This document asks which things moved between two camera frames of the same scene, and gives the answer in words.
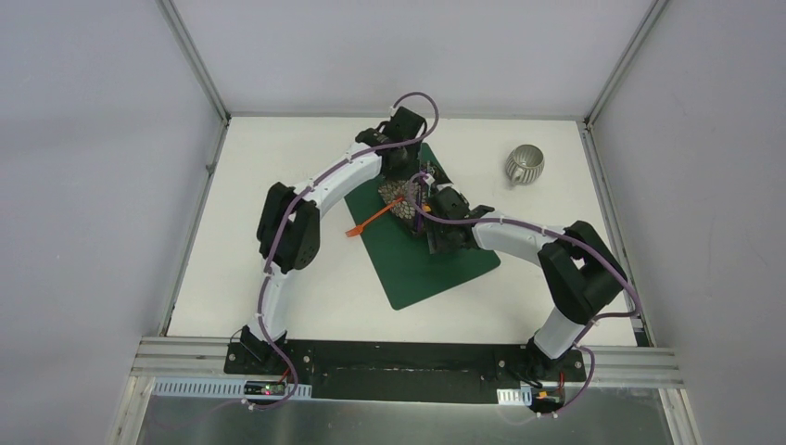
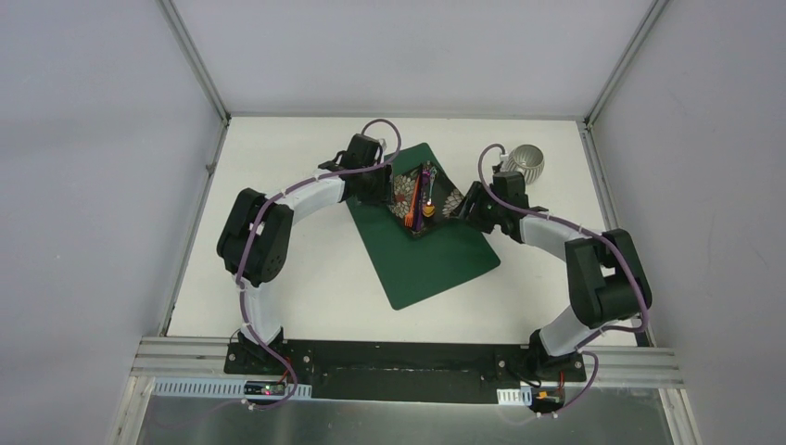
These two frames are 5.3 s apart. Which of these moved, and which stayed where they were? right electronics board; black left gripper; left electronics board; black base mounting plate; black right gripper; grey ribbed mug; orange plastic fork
Moved: black right gripper; orange plastic fork; black left gripper
Stayed: left electronics board; right electronics board; black base mounting plate; grey ribbed mug
